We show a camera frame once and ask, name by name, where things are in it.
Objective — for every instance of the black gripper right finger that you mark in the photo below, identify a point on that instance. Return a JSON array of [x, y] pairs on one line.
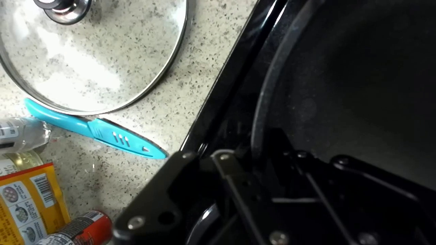
[[327, 204]]

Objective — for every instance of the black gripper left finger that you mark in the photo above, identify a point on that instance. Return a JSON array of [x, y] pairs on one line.
[[150, 212]]

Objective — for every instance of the black frying pan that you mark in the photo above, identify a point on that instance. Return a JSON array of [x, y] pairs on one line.
[[363, 89]]

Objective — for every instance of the small black-capped bottle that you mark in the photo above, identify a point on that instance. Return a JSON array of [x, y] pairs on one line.
[[86, 228]]

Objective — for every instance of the teal kitchen knife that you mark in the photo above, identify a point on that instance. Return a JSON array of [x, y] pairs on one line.
[[109, 133]]

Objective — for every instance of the yellow spice bag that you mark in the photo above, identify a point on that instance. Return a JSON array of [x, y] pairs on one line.
[[28, 204]]

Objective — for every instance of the tall clear oil bottle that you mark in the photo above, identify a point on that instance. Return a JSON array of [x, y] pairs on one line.
[[21, 160]]

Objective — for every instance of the black electric stove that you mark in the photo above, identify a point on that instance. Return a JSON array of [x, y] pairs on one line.
[[236, 89]]

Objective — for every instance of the green-capped white bottle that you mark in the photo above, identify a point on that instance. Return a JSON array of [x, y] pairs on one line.
[[22, 133]]

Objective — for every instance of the large glass pot lid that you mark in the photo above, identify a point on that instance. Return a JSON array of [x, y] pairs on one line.
[[90, 58]]

